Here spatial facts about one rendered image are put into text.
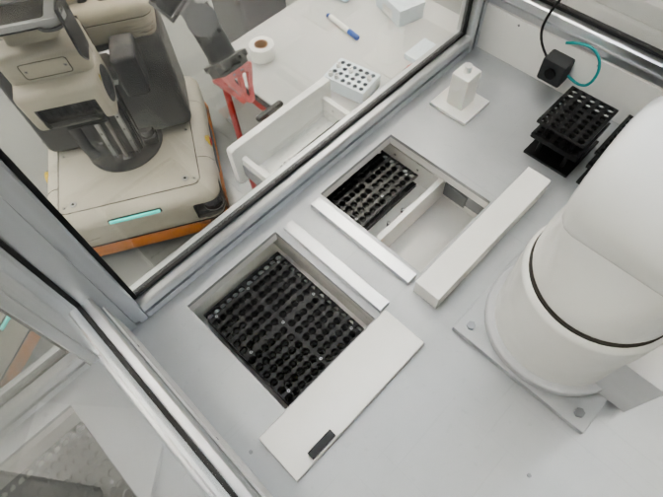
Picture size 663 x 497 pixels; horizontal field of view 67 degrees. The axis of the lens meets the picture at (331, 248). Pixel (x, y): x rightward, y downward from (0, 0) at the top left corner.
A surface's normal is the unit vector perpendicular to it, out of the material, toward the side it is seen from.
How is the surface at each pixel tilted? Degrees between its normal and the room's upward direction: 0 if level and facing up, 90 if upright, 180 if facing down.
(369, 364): 0
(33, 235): 90
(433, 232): 0
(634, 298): 73
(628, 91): 90
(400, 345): 0
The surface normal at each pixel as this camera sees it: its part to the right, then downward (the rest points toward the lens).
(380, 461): -0.04, -0.49
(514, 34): -0.70, 0.63
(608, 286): -0.68, 0.47
